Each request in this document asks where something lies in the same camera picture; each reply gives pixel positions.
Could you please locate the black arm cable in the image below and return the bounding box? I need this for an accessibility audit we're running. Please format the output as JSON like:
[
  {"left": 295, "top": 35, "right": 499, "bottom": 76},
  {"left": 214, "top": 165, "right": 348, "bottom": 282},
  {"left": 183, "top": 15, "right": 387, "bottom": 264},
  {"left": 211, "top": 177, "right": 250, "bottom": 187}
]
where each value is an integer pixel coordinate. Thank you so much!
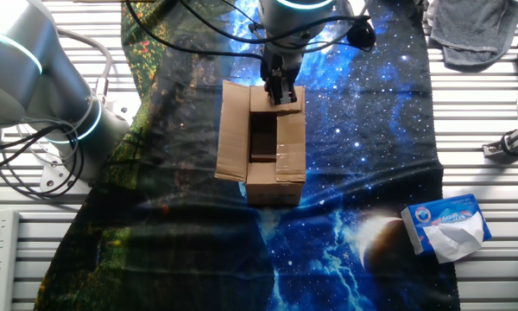
[
  {"left": 124, "top": 0, "right": 268, "bottom": 74},
  {"left": 179, "top": 0, "right": 372, "bottom": 45}
]

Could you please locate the metal camera mount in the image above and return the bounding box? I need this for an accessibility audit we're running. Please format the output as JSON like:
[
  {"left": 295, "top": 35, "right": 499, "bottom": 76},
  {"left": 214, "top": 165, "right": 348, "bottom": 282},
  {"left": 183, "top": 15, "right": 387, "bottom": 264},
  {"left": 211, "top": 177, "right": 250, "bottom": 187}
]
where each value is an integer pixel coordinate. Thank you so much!
[{"left": 482, "top": 127, "right": 518, "bottom": 159}]

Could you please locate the brown cardboard box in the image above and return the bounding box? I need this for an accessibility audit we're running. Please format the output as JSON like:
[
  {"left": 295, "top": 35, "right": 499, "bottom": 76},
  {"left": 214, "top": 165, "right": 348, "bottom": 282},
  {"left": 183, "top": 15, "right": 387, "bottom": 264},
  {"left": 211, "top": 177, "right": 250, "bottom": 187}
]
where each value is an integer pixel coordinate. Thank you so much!
[{"left": 214, "top": 79, "right": 307, "bottom": 207}]

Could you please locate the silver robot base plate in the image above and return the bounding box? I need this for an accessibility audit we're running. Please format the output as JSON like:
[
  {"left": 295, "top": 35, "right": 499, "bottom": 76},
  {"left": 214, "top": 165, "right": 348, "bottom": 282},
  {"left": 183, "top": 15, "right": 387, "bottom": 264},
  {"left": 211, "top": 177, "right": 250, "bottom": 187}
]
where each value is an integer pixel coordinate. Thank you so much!
[{"left": 40, "top": 101, "right": 130, "bottom": 195}]

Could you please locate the dark forest print cloth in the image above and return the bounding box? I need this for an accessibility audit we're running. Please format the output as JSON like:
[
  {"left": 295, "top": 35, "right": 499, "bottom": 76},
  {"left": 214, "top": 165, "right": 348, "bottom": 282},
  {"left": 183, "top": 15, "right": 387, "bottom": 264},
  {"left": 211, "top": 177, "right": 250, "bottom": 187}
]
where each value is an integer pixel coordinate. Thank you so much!
[{"left": 34, "top": 0, "right": 277, "bottom": 311}]

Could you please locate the thick grey cable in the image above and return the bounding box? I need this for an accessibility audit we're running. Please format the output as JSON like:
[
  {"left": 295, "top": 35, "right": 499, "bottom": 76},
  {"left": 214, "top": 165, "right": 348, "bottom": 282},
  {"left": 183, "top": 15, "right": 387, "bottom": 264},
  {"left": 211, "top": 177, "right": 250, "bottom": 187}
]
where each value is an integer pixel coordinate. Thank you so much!
[{"left": 58, "top": 28, "right": 113, "bottom": 103}]

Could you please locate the grey towel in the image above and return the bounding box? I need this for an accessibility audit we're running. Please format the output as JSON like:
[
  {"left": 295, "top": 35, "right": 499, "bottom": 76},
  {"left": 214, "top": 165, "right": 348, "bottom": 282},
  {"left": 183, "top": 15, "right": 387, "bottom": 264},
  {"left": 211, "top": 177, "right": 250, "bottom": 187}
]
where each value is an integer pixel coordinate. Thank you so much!
[{"left": 429, "top": 0, "right": 518, "bottom": 73}]

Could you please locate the blue tissue pack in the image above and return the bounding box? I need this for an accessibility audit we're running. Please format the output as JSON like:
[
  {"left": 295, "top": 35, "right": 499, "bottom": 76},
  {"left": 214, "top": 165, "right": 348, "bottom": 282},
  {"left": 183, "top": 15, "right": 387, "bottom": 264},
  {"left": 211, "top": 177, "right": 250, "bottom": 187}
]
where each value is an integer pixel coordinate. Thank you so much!
[{"left": 400, "top": 193, "right": 492, "bottom": 264}]

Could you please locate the black looped cable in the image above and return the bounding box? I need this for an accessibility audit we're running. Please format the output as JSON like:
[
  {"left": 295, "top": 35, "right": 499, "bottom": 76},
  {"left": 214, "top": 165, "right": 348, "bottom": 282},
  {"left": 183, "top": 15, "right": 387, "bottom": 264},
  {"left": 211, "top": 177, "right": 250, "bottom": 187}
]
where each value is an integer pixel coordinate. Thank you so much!
[{"left": 0, "top": 124, "right": 85, "bottom": 200}]

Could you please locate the blue galaxy print cloth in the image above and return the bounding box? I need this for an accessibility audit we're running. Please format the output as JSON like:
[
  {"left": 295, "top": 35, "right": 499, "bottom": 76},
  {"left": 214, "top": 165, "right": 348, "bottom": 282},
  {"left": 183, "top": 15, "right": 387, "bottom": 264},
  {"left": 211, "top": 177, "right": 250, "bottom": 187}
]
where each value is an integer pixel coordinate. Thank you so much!
[{"left": 222, "top": 0, "right": 461, "bottom": 311}]

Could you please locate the white power strip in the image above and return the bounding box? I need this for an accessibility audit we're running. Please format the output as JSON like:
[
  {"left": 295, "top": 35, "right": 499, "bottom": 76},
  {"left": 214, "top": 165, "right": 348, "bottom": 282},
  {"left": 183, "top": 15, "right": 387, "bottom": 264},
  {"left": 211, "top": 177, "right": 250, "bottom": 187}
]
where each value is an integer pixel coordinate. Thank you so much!
[{"left": 0, "top": 209, "right": 21, "bottom": 311}]

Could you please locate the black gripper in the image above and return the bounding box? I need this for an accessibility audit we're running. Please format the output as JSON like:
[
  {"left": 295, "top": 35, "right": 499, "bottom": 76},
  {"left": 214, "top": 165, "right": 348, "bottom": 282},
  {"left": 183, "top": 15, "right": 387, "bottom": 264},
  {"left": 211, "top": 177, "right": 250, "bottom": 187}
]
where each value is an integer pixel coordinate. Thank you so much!
[{"left": 261, "top": 45, "right": 306, "bottom": 106}]

